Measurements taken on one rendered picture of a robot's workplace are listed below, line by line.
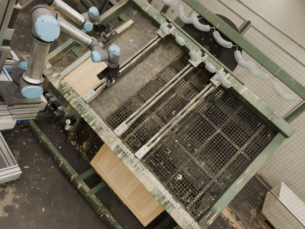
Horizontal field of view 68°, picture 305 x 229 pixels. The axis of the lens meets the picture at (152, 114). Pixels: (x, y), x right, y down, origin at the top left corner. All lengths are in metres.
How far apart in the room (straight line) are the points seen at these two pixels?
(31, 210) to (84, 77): 1.33
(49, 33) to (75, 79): 1.12
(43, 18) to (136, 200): 1.86
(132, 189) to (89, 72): 1.26
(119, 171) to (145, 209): 0.47
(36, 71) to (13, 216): 1.39
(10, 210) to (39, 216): 0.25
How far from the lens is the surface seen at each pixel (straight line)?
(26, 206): 2.49
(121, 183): 2.50
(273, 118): 2.33
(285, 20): 6.64
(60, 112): 2.28
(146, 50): 2.38
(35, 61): 1.45
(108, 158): 2.48
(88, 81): 2.36
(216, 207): 2.10
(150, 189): 2.02
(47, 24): 1.32
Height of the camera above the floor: 2.13
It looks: 26 degrees down
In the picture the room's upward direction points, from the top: 39 degrees clockwise
